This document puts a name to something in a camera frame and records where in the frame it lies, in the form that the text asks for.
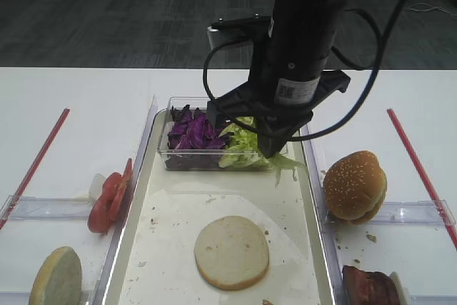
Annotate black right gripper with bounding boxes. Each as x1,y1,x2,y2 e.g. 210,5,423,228
206,16,351,158

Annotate green lettuce leaf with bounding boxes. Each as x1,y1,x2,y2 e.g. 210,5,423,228
268,154,308,186

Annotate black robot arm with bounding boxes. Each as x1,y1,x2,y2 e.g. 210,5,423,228
206,0,350,158

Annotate green lettuce pile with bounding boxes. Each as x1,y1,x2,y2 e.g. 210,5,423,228
219,123,272,169

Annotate white tomato pusher block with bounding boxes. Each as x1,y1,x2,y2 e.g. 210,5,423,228
88,174,106,203

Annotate red tomato slices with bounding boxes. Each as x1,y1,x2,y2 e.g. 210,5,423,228
87,158,133,234

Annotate brown meat patties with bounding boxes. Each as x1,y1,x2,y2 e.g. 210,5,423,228
342,265,401,305

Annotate purple cabbage pieces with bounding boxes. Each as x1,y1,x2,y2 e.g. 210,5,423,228
167,104,230,150

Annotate clear plastic salad container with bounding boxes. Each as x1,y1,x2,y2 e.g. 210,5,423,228
158,96,273,171

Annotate sesame burger bun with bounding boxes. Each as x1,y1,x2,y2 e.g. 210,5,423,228
323,151,387,225

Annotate bun bottom on tray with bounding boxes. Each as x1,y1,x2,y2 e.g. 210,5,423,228
194,216,270,291

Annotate right red plastic strip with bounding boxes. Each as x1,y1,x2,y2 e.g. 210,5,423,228
386,109,456,247

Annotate red plastic strip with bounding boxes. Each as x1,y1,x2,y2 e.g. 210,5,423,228
386,109,456,247
0,108,70,229

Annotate white metal tray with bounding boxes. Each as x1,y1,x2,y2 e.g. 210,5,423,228
103,111,333,304

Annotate left red plastic strip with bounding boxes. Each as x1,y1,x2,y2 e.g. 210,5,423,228
0,108,70,229

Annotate right long clear divider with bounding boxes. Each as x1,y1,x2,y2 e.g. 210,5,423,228
296,94,349,305

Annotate long clear divider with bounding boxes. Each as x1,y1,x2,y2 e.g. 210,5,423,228
81,96,159,304
296,94,349,305

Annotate left long clear divider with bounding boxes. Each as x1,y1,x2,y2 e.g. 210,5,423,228
81,96,159,304

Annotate white patty pusher block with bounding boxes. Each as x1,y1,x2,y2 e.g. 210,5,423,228
389,271,413,305

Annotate standing bun slice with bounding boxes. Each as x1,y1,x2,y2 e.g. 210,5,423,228
28,246,82,305

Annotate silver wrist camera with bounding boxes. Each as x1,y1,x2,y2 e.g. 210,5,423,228
206,14,271,49

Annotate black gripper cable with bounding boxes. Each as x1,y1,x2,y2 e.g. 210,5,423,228
201,0,437,141

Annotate clear rail by sesame bun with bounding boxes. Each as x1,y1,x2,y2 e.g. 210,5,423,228
356,200,456,226

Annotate clear rail by tomato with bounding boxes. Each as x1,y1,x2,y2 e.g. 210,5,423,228
1,196,92,221

